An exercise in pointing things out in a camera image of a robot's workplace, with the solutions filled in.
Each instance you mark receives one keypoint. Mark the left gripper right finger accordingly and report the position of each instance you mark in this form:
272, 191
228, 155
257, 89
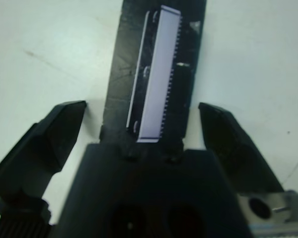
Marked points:
233, 148

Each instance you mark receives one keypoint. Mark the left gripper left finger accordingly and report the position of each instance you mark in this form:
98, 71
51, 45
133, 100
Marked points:
44, 143

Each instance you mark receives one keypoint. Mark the black printed box lid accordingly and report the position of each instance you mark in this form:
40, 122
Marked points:
124, 74

